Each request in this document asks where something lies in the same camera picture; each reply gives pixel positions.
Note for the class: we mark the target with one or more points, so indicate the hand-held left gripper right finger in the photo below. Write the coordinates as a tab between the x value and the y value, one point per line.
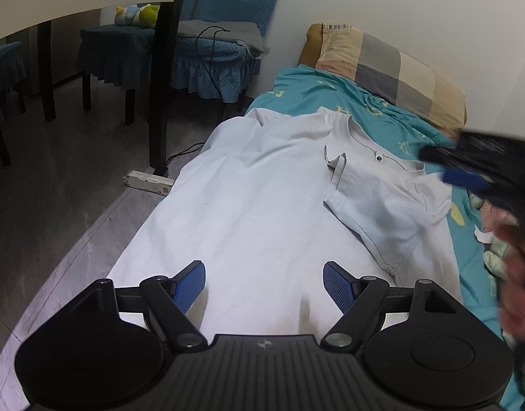
337	286

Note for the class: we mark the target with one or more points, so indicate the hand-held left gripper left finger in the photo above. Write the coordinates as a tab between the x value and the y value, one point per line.
187	286

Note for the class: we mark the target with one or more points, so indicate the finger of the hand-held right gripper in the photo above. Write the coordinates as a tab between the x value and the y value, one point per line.
468	152
464	180

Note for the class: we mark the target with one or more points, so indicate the white printed t-shirt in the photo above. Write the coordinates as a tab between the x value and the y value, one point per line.
254	205

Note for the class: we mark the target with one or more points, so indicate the person's right hand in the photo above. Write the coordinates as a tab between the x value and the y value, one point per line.
519	291

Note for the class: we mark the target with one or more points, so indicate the green pink fleece blanket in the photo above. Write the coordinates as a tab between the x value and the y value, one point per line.
491	257

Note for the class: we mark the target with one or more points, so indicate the white power strip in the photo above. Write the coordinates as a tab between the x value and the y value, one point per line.
149	182

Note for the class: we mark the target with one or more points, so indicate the teal printed bed sheet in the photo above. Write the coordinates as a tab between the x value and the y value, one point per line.
296	90

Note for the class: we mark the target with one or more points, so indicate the brown pillow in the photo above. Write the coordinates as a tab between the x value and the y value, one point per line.
309	47

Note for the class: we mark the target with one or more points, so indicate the grey cloth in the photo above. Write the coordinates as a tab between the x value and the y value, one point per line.
241	34

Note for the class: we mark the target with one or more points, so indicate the yellow-green plush toy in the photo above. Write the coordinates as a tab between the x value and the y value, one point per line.
144	13

